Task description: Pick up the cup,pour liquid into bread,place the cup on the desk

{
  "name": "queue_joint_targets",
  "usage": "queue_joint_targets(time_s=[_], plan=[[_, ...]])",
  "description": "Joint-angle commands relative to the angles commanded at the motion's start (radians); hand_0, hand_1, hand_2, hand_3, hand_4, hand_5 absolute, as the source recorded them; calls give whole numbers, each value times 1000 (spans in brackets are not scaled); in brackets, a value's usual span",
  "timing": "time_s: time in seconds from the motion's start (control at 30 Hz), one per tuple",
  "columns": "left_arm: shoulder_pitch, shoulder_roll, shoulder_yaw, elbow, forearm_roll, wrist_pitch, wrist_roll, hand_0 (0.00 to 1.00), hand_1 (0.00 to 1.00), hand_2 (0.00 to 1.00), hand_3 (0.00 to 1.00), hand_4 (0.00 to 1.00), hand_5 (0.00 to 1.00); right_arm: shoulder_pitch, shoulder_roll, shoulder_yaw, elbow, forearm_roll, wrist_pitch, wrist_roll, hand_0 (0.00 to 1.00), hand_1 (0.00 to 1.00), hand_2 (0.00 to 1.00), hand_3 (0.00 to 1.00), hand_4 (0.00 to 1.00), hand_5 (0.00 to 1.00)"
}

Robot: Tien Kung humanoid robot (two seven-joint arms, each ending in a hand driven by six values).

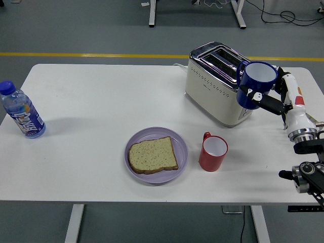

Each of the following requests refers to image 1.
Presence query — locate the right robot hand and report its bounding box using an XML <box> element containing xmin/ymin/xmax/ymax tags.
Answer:
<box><xmin>239</xmin><ymin>65</ymin><xmax>317</xmax><ymax>135</ymax></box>

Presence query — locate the blue enamel cup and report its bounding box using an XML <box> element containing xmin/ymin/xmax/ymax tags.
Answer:
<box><xmin>235</xmin><ymin>61</ymin><xmax>278</xmax><ymax>110</ymax></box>

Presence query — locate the red enamel cup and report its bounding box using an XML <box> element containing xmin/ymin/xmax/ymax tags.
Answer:
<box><xmin>198</xmin><ymin>131</ymin><xmax>229</xmax><ymax>172</ymax></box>

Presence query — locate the slice of bread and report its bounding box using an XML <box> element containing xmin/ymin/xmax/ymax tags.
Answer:
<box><xmin>128</xmin><ymin>136</ymin><xmax>179</xmax><ymax>175</ymax></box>

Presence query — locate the metal toast rack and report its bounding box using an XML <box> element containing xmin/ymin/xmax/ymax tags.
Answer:
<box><xmin>305</xmin><ymin>112</ymin><xmax>320</xmax><ymax>125</ymax></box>

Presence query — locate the cream and chrome toaster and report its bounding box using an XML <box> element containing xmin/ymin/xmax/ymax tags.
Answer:
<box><xmin>184</xmin><ymin>42</ymin><xmax>255</xmax><ymax>129</ymax></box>

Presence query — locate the black bar under table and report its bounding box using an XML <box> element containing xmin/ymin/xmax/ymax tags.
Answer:
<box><xmin>288</xmin><ymin>206</ymin><xmax>324</xmax><ymax>212</ymax></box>

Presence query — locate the grey box under table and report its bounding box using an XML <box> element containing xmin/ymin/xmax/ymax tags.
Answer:
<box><xmin>222</xmin><ymin>205</ymin><xmax>244</xmax><ymax>215</ymax></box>

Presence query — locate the white background table leg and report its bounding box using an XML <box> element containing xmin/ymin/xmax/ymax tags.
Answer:
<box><xmin>230</xmin><ymin>0</ymin><xmax>247</xmax><ymax>29</ymax></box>
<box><xmin>148</xmin><ymin>0</ymin><xmax>158</xmax><ymax>28</ymax></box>

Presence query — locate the purple plate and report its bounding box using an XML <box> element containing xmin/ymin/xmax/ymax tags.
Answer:
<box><xmin>124</xmin><ymin>127</ymin><xmax>189</xmax><ymax>185</ymax></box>

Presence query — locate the yellow floor tape line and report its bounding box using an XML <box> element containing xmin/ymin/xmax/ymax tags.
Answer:
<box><xmin>0</xmin><ymin>52</ymin><xmax>324</xmax><ymax>62</ymax></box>

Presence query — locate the blue-capped drink bottle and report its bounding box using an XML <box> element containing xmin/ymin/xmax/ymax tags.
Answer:
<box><xmin>0</xmin><ymin>80</ymin><xmax>47</xmax><ymax>139</ymax></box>

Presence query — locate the black floor cable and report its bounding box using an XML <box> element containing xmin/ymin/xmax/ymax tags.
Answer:
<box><xmin>245</xmin><ymin>0</ymin><xmax>324</xmax><ymax>26</ymax></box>

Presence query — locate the black cable under table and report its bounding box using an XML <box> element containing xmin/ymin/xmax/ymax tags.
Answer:
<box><xmin>239</xmin><ymin>205</ymin><xmax>247</xmax><ymax>243</ymax></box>

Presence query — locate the white floor cable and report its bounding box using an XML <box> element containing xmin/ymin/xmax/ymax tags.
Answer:
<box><xmin>204</xmin><ymin>0</ymin><xmax>232</xmax><ymax>9</ymax></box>

